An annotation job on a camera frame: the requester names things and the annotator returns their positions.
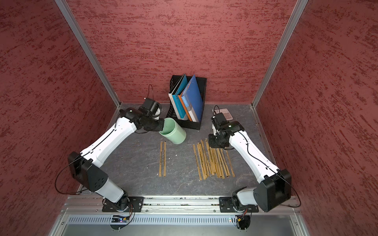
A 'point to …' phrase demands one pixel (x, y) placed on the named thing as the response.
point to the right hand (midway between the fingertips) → (213, 147)
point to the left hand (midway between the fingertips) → (159, 129)
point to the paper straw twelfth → (224, 164)
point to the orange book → (184, 106)
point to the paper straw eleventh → (205, 153)
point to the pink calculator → (225, 111)
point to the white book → (172, 99)
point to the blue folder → (193, 92)
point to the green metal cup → (172, 131)
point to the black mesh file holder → (171, 112)
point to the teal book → (176, 99)
